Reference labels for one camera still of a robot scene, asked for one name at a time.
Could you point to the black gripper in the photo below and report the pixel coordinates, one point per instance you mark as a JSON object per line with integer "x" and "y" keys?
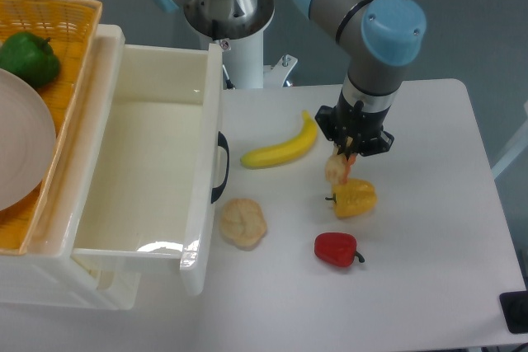
{"x": 353, "y": 129}

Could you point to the square bread slice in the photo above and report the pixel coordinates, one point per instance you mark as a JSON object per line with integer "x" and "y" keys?
{"x": 338, "y": 167}

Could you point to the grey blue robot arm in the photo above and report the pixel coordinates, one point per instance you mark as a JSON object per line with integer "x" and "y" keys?
{"x": 382, "y": 37}

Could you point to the round bread bun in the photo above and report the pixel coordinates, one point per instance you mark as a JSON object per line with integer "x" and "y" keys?
{"x": 243, "y": 223}

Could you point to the white upper drawer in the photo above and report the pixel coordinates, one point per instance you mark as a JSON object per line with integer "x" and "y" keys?
{"x": 162, "y": 165}

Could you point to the yellow banana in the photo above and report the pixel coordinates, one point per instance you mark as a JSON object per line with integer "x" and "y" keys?
{"x": 287, "y": 151}

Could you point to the yellow bell pepper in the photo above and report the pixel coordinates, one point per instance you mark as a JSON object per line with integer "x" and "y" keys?
{"x": 354, "y": 198}

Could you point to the red bell pepper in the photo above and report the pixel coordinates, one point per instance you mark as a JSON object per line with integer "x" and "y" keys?
{"x": 338, "y": 249}

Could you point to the black device at table edge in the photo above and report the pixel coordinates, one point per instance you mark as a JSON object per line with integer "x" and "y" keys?
{"x": 514, "y": 309}

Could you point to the orange woven basket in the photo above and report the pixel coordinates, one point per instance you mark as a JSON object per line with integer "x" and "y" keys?
{"x": 71, "y": 25}

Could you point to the beige round plate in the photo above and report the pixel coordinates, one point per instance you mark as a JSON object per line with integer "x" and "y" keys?
{"x": 27, "y": 139}

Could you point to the green bell pepper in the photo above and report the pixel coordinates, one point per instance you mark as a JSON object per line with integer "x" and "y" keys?
{"x": 31, "y": 58}

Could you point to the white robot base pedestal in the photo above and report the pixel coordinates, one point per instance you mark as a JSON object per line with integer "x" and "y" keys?
{"x": 238, "y": 27}

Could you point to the white frame right side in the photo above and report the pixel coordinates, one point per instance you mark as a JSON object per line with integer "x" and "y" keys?
{"x": 513, "y": 148}

